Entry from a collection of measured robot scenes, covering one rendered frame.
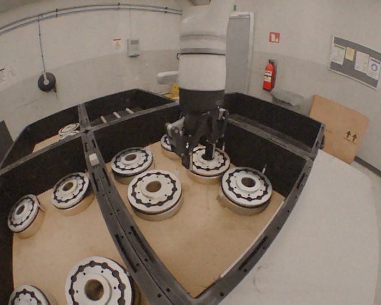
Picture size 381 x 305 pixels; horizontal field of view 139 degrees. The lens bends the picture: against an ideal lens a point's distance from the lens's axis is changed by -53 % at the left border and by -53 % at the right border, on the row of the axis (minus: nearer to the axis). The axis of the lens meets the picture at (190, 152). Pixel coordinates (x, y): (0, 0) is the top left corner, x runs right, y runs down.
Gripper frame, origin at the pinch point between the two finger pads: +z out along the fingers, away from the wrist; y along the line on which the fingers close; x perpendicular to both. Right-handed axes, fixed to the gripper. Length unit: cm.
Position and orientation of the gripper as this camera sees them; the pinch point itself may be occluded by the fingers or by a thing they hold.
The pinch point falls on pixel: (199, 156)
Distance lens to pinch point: 31.1
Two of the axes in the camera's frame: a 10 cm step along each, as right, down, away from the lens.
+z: 0.0, 8.2, 5.7
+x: -6.4, -4.4, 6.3
